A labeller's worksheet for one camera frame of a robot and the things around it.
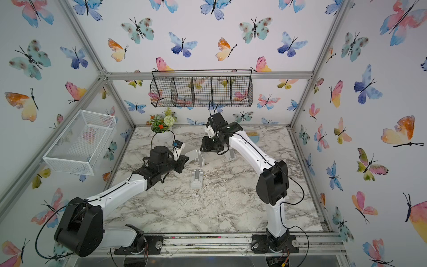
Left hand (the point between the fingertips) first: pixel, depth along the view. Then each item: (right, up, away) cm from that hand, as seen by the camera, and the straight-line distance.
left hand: (188, 155), depth 85 cm
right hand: (+8, +5, -3) cm, 10 cm away
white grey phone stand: (+2, 0, +4) cm, 5 cm away
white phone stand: (+3, -13, +6) cm, 15 cm away
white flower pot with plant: (-19, +13, +16) cm, 28 cm away
